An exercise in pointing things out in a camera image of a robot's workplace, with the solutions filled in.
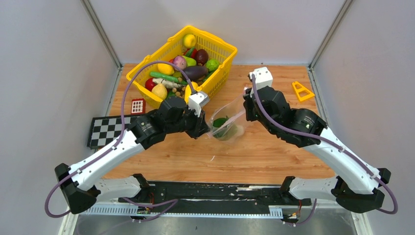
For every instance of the purple onion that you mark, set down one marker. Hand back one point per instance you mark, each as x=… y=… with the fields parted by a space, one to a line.
x=180 y=62

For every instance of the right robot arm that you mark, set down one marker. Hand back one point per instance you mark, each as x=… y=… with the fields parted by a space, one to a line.
x=356 y=186

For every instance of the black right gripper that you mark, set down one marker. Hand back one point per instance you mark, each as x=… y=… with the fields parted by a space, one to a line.
x=249 y=116

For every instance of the light green round fruit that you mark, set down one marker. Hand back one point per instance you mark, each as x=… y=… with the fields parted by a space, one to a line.
x=212 y=65

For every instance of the yellow triangle toy block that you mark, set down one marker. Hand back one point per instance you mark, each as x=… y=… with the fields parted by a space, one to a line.
x=302 y=93

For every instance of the clear zip top bag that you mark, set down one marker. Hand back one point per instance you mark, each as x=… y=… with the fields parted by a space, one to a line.
x=236 y=112

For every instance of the beige pear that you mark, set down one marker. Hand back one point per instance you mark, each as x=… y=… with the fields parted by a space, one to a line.
x=160 y=91

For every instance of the black white checkerboard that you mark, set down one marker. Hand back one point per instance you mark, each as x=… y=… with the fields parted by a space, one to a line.
x=103 y=130

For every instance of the green white bok choy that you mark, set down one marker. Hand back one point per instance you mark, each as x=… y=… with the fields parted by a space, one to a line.
x=222 y=131

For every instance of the green cucumber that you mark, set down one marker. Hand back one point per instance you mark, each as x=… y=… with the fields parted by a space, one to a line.
x=167 y=77

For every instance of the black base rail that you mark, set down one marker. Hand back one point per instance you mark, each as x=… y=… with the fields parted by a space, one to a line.
x=215 y=198

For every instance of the red window toy block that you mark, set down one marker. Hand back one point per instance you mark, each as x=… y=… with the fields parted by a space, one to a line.
x=138 y=106

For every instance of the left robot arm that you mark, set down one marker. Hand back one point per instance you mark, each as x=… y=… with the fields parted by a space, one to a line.
x=82 y=184

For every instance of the yellow green lime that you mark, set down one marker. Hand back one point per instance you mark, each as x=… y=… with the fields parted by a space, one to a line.
x=189 y=40

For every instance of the yellow plastic basket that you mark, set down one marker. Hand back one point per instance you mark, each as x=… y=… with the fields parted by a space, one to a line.
x=216 y=48

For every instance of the dark purple eggplant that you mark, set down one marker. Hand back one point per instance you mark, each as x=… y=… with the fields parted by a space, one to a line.
x=196 y=73

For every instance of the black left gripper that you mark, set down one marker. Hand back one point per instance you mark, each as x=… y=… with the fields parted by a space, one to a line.
x=201 y=127

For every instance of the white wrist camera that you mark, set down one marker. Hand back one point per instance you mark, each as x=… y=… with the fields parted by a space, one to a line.
x=197 y=101
x=261 y=77

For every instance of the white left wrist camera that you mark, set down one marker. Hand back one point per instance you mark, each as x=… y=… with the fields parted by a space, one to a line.
x=197 y=101

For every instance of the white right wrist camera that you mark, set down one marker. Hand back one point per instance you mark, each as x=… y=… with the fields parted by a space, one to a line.
x=261 y=77

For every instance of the yellow lemon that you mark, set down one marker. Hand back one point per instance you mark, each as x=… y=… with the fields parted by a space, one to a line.
x=165 y=69

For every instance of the dark red round fruit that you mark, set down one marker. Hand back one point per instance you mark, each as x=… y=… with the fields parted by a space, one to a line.
x=201 y=57

